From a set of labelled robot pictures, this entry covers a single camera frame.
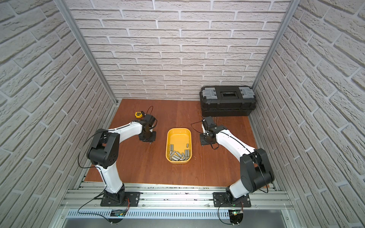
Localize yellow plastic storage box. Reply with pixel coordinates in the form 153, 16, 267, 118
165, 128, 193, 164

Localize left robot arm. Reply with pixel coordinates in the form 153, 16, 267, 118
86, 114, 157, 205

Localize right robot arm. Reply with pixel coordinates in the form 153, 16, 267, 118
200, 116, 275, 201

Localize yellow tape measure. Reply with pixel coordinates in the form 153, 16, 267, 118
135, 111, 145, 119

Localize black plastic toolbox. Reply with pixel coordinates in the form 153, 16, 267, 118
200, 85, 257, 117

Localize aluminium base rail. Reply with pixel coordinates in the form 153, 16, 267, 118
59, 182, 294, 222

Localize aluminium frame post left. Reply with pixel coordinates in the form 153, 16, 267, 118
55, 0, 118, 105

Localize aluminium frame post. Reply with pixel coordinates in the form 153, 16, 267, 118
252, 0, 300, 90
55, 0, 118, 105

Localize aluminium frame post right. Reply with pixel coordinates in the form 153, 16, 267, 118
252, 0, 300, 90

